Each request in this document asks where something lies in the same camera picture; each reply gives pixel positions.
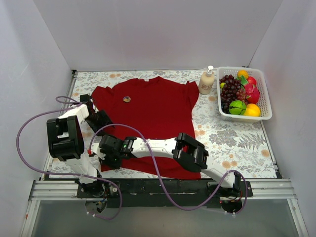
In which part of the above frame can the red t-shirt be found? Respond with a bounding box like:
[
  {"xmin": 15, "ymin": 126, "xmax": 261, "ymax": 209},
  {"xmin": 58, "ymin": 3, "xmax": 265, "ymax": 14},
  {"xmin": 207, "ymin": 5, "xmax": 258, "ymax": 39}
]
[{"xmin": 91, "ymin": 76, "xmax": 201, "ymax": 179}]

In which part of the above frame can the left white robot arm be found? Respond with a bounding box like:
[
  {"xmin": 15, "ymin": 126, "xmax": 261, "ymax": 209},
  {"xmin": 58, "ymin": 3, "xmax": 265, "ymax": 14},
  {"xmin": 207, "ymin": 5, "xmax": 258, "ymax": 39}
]
[{"xmin": 46, "ymin": 94, "xmax": 112, "ymax": 198}]

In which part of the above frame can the floral table mat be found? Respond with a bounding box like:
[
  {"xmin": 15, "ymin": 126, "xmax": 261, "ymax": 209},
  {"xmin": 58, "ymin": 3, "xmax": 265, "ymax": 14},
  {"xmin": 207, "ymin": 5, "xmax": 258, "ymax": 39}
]
[{"xmin": 49, "ymin": 70, "xmax": 277, "ymax": 179}]

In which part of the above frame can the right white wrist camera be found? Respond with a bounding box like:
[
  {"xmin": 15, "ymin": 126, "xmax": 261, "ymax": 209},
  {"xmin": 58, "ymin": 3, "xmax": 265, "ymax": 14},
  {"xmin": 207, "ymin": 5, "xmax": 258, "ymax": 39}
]
[{"xmin": 87, "ymin": 143, "xmax": 105, "ymax": 160}]

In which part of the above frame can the round brooch badge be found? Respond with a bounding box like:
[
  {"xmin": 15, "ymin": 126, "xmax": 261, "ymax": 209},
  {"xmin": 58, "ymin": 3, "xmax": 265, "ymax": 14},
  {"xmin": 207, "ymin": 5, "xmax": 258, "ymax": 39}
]
[{"xmin": 123, "ymin": 96, "xmax": 131, "ymax": 103}]

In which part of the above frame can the aluminium frame rail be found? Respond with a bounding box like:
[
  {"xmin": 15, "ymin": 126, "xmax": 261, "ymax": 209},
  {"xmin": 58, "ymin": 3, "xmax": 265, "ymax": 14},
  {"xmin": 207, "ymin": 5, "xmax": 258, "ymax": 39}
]
[{"xmin": 29, "ymin": 179, "xmax": 297, "ymax": 200}]

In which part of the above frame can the pink dragon fruit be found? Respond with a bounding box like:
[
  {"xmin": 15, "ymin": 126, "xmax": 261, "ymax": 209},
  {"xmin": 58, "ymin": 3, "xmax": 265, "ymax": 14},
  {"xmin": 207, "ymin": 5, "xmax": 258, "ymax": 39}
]
[{"xmin": 243, "ymin": 83, "xmax": 260, "ymax": 104}]

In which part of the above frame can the white plastic basket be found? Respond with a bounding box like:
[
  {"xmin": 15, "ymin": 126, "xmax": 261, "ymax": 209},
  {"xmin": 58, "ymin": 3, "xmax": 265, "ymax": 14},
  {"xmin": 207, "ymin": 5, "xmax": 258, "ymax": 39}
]
[{"xmin": 216, "ymin": 66, "xmax": 272, "ymax": 122}]

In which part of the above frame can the yellow orange fruit bottom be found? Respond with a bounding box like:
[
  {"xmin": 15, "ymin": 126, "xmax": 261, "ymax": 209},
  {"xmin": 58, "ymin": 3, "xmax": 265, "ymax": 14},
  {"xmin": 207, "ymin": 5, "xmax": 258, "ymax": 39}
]
[{"xmin": 243, "ymin": 104, "xmax": 261, "ymax": 117}]

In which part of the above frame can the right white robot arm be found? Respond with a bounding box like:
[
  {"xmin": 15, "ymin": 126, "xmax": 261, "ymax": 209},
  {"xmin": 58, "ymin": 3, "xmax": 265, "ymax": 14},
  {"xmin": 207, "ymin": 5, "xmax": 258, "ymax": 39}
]
[{"xmin": 91, "ymin": 133, "xmax": 241, "ymax": 196}]

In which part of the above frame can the orange fruit top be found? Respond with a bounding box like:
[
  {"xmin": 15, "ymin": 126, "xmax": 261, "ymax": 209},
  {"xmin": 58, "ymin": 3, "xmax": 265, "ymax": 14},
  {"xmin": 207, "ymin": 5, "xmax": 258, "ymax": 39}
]
[{"xmin": 237, "ymin": 70, "xmax": 249, "ymax": 79}]

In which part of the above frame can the red apple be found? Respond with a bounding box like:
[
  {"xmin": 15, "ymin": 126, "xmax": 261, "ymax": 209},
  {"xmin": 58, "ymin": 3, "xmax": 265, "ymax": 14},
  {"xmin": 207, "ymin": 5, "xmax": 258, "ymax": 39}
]
[{"xmin": 247, "ymin": 76, "xmax": 257, "ymax": 85}]

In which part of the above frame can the beige pump soap bottle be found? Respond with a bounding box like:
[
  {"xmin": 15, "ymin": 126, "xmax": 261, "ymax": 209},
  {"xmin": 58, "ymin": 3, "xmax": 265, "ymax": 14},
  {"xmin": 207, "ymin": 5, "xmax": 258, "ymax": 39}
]
[{"xmin": 198, "ymin": 65, "xmax": 215, "ymax": 95}]

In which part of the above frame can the purple grape bunch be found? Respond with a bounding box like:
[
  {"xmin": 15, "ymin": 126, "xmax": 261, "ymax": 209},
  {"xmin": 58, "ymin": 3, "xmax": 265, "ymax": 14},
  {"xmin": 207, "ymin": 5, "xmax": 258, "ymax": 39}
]
[{"xmin": 220, "ymin": 75, "xmax": 248, "ymax": 114}]

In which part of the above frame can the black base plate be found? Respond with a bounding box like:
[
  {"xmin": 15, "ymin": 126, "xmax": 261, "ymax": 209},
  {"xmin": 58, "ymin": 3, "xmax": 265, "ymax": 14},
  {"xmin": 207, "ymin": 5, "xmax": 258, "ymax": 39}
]
[{"xmin": 77, "ymin": 179, "xmax": 253, "ymax": 208}]

